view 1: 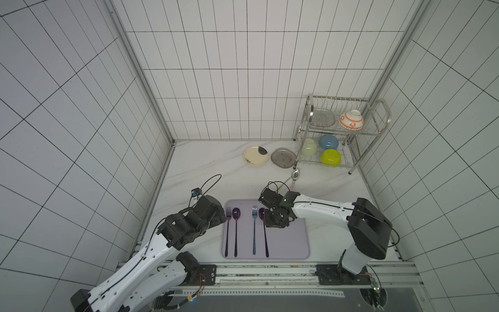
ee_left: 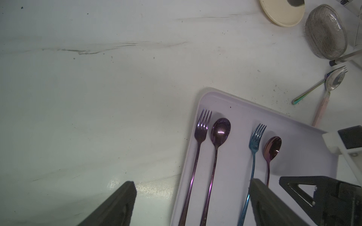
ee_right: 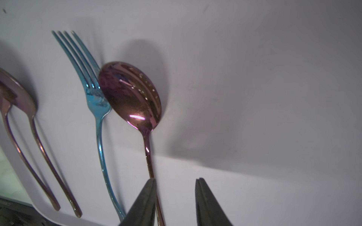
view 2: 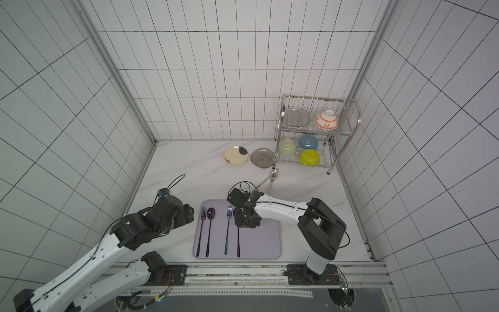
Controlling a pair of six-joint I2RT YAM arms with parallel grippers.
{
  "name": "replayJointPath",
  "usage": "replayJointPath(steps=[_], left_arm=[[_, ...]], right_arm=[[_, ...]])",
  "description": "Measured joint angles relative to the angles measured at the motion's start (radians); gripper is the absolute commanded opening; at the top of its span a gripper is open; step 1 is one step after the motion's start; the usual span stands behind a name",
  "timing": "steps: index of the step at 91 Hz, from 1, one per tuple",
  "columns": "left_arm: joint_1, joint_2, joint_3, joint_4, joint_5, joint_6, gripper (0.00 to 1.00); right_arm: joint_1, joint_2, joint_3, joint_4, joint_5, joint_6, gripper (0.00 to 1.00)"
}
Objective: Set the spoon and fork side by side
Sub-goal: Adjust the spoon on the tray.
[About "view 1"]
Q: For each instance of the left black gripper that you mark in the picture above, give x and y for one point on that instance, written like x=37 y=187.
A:
x=217 y=218

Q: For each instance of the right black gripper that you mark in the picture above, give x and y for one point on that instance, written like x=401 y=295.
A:
x=274 y=209

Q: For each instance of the purple fork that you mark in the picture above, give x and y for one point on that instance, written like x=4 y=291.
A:
x=228 y=218

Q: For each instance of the dark purple spoon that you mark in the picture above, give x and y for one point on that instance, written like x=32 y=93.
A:
x=261 y=215

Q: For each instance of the blue fork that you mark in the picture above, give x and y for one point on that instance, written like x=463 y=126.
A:
x=254 y=216

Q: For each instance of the lilac placemat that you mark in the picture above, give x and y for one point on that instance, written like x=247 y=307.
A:
x=290 y=243

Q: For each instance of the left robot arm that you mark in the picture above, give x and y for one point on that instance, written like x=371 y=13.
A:
x=159 y=266

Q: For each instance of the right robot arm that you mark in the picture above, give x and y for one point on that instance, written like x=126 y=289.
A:
x=370 y=229

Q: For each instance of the cream plate with dark patch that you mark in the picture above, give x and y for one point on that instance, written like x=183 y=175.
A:
x=255 y=155

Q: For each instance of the pale green bowl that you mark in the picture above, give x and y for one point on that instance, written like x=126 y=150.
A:
x=309 y=148

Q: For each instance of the lime green bowl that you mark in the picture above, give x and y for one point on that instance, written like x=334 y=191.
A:
x=331 y=157

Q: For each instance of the blue bowl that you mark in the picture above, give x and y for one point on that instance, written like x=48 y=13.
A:
x=328 y=142

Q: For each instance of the metal dish rack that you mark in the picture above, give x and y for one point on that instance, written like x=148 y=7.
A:
x=353 y=145

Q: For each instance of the grey plate in rack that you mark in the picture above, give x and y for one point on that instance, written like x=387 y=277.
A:
x=323 y=118

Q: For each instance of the white orange patterned bowl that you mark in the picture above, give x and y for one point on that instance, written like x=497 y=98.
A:
x=352 y=120

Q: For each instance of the pink handled spoon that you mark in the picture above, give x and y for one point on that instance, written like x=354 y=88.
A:
x=294 y=176

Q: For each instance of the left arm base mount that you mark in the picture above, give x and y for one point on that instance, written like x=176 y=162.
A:
x=204 y=275

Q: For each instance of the aluminium mounting rail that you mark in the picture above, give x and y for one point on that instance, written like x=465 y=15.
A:
x=243 y=279

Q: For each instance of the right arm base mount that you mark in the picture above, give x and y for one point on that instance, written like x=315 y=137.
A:
x=332 y=274

